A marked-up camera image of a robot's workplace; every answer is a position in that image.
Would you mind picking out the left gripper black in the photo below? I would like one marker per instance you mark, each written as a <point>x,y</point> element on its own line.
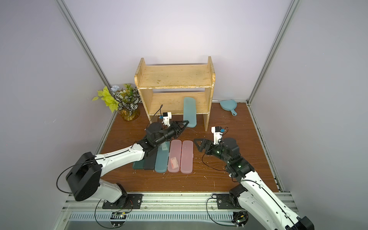
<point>174,130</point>

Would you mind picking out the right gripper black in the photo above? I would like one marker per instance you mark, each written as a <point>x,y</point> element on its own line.
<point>209,145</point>

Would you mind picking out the teal pencil case shelf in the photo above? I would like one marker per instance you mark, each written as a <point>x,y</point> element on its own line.
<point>189,112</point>

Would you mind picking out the pink pencil case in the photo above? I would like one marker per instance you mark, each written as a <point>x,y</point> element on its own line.
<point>187,155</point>
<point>175,156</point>

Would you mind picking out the light teal large pencil case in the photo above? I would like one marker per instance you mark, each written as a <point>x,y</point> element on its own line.
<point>162,157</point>

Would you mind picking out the black pencil case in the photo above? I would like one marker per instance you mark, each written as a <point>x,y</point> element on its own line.
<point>150,161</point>

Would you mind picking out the dark green pencil case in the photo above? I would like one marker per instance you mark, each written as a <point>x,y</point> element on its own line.
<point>138,165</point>

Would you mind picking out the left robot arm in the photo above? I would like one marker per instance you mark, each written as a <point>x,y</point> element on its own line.
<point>84,178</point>

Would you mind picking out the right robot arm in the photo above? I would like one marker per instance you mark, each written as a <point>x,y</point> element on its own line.
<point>252,194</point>

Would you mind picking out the wooden two-tier shelf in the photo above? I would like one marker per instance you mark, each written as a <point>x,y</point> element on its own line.
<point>169,85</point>

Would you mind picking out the teal dustpan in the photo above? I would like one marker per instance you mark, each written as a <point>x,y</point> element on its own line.
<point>229,105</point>

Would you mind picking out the potted plant in glass vase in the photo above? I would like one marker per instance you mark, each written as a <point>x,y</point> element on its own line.
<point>124,101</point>

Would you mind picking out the right circuit board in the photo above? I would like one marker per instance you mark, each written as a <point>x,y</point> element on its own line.
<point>240,218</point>

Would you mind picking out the circuit board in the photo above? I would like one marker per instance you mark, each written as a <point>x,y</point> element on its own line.
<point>117,219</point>
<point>240,218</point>

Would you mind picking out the left circuit board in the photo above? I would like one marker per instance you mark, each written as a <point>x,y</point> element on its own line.
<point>117,219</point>

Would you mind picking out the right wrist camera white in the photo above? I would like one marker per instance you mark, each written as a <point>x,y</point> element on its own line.
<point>218,133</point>

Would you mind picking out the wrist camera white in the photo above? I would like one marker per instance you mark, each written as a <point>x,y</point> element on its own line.
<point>166,117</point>
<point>218,133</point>

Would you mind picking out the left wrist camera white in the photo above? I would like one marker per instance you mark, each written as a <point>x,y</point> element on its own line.
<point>166,117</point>

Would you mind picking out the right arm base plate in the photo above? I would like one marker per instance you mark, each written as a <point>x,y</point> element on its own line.
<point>227,201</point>

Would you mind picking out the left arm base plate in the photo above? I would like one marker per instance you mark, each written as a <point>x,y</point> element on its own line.
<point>127,201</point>

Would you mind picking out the aluminium mounting rail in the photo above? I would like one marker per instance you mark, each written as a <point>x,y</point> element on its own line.
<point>177,211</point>

